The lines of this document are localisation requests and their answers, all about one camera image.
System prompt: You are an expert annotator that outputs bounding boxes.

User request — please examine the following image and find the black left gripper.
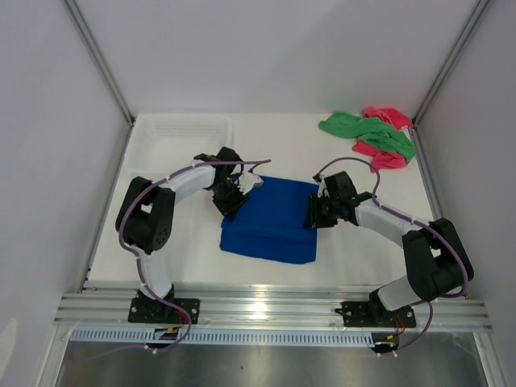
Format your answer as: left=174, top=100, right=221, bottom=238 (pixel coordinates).
left=210, top=179, right=250, bottom=223

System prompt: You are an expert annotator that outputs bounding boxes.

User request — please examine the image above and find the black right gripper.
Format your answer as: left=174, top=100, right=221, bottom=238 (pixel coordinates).
left=303, top=193, right=339, bottom=229

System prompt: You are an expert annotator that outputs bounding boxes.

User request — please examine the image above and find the blue towel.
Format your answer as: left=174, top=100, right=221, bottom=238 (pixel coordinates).
left=219, top=177, right=318, bottom=265

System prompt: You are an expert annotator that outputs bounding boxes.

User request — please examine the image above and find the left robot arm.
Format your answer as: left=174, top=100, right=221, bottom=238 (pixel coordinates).
left=115, top=147, right=263, bottom=323

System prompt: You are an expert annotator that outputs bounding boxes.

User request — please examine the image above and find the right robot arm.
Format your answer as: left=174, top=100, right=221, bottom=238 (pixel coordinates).
left=305, top=172, right=474, bottom=326

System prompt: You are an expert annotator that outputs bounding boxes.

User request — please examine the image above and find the green towel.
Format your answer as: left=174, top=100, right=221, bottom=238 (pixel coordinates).
left=318, top=111, right=416, bottom=162

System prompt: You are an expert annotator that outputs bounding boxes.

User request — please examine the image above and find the white plastic basket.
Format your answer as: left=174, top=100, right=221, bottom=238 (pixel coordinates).
left=123, top=114, right=234, bottom=180

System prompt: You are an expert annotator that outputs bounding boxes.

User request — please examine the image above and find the pink towel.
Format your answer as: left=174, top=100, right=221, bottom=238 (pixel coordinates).
left=352, top=106, right=416, bottom=169

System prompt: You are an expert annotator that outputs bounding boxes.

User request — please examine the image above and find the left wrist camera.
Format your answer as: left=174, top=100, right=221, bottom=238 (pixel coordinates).
left=237, top=172, right=264, bottom=195

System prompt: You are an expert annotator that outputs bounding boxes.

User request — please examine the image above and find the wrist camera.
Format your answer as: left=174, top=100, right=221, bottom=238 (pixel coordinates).
left=237, top=172, right=264, bottom=195
left=313, top=173, right=329, bottom=198

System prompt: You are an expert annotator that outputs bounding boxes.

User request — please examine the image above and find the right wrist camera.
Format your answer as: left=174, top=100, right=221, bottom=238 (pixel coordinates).
left=313, top=173, right=329, bottom=198

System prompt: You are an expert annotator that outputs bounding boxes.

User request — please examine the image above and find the aluminium frame rail right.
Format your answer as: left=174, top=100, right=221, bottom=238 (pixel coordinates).
left=409, top=124, right=447, bottom=218

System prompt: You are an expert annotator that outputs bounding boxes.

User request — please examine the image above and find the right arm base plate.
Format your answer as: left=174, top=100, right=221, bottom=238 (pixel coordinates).
left=335, top=301, right=417, bottom=328

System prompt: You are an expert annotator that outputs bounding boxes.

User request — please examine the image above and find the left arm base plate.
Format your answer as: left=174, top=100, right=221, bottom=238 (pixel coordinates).
left=127, top=296, right=201, bottom=325

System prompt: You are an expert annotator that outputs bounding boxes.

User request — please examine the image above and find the slotted cable duct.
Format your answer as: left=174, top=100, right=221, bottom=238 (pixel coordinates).
left=70, top=326, right=374, bottom=347

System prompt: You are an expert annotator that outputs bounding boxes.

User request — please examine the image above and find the aluminium front rail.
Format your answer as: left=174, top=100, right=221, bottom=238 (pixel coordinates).
left=54, top=282, right=493, bottom=333

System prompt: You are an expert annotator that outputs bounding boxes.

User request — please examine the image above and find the aluminium frame post right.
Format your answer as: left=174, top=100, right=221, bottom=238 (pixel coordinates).
left=412, top=0, right=493, bottom=127

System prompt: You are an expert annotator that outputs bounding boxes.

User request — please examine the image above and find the aluminium frame post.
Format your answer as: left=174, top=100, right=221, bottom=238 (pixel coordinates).
left=61, top=0, right=135, bottom=127
left=412, top=0, right=493, bottom=127

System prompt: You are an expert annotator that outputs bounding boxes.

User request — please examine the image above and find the aluminium frame post left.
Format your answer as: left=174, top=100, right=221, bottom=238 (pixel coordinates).
left=61, top=0, right=135, bottom=127

